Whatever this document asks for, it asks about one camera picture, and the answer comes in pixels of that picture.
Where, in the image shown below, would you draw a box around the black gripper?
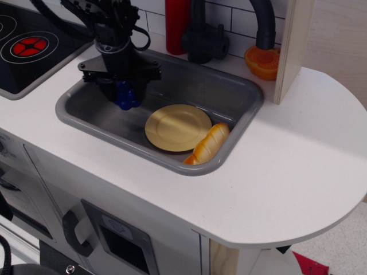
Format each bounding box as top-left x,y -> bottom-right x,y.
78,42 -> 161,103

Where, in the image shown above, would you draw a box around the blue toy blueberries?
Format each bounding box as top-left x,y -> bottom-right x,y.
114,81 -> 142,111

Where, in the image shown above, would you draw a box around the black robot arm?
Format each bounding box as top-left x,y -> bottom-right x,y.
32,1 -> 161,110

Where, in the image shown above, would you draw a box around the yellow toy plate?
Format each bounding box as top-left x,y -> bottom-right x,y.
145,104 -> 212,152

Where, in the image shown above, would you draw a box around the grey sink basin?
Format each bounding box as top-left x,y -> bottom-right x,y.
56,50 -> 263,176

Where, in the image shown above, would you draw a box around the dark grey toy faucet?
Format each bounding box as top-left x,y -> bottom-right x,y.
181,0 -> 276,64

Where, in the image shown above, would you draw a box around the red bottle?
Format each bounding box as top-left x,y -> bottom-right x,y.
165,0 -> 190,55

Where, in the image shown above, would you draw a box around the black toy stovetop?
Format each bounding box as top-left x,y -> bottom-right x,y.
1,2 -> 90,100

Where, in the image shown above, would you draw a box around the toy bread loaf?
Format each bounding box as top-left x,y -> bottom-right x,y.
183,123 -> 230,165

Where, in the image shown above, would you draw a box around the oven control knob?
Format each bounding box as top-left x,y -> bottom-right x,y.
0,142 -> 7,154

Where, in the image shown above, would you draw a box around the orange half toy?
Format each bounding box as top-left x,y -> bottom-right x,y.
244,46 -> 280,81

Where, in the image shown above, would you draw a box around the grey dishwasher panel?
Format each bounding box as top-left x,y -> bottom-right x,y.
81,199 -> 159,274

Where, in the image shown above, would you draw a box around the wooden side panel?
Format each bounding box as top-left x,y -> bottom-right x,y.
274,0 -> 315,104

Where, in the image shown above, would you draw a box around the red cloth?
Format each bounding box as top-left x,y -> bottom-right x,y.
293,252 -> 329,275

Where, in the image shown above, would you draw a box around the black cabinet door handle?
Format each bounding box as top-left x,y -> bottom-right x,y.
62,210 -> 93,257

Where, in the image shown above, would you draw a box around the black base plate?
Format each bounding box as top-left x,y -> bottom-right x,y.
39,241 -> 90,275

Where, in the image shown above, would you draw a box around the black braided cable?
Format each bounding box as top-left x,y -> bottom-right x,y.
0,236 -> 12,275

